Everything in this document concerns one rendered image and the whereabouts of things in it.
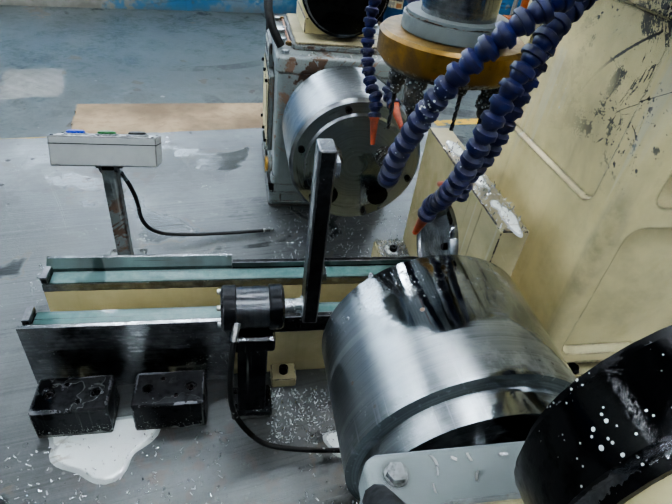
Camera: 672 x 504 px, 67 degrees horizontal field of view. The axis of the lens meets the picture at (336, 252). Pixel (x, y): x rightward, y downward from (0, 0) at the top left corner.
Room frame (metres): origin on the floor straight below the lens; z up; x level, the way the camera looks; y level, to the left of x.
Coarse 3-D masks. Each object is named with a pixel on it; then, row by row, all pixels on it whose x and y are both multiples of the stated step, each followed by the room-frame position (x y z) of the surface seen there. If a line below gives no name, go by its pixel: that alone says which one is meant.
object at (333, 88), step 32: (320, 96) 0.89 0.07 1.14; (352, 96) 0.86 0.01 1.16; (288, 128) 0.90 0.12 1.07; (320, 128) 0.84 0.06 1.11; (352, 128) 0.85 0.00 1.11; (384, 128) 0.86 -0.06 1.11; (288, 160) 0.84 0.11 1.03; (352, 160) 0.85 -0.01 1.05; (416, 160) 0.88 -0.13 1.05; (352, 192) 0.85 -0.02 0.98; (384, 192) 0.86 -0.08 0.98
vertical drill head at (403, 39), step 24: (432, 0) 0.63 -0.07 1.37; (456, 0) 0.62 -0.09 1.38; (480, 0) 0.62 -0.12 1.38; (384, 24) 0.66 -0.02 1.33; (408, 24) 0.63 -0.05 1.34; (432, 24) 0.61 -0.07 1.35; (456, 24) 0.61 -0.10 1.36; (480, 24) 0.62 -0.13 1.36; (384, 48) 0.62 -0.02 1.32; (408, 48) 0.59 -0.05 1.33; (432, 48) 0.58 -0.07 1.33; (456, 48) 0.59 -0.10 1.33; (408, 72) 0.59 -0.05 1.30; (432, 72) 0.57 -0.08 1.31; (480, 72) 0.57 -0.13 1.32; (504, 72) 0.59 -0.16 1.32; (408, 96) 0.60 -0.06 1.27; (480, 96) 0.63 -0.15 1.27; (480, 120) 0.63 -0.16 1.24
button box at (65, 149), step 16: (48, 144) 0.73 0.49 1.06; (64, 144) 0.73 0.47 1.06; (80, 144) 0.74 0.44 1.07; (96, 144) 0.74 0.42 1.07; (112, 144) 0.75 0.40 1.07; (128, 144) 0.76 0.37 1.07; (144, 144) 0.76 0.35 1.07; (160, 144) 0.82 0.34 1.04; (64, 160) 0.72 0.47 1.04; (80, 160) 0.73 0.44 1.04; (96, 160) 0.73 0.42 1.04; (112, 160) 0.74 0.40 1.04; (128, 160) 0.75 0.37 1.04; (144, 160) 0.75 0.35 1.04; (160, 160) 0.80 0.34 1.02
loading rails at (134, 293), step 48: (48, 288) 0.55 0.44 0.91; (96, 288) 0.57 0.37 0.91; (144, 288) 0.59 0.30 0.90; (192, 288) 0.61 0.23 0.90; (288, 288) 0.65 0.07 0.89; (336, 288) 0.67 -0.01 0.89; (48, 336) 0.46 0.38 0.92; (96, 336) 0.47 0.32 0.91; (144, 336) 0.49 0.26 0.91; (192, 336) 0.50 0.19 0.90; (288, 336) 0.55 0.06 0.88; (288, 384) 0.51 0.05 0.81
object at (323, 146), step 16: (320, 144) 0.49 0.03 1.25; (320, 160) 0.47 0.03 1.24; (336, 160) 0.48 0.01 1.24; (320, 176) 0.47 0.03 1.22; (320, 192) 0.47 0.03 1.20; (320, 208) 0.47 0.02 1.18; (320, 224) 0.47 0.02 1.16; (320, 240) 0.47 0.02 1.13; (320, 256) 0.48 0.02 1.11; (304, 272) 0.49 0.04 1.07; (320, 272) 0.48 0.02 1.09; (304, 288) 0.48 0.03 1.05; (320, 288) 0.48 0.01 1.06; (304, 304) 0.47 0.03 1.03; (304, 320) 0.47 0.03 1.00
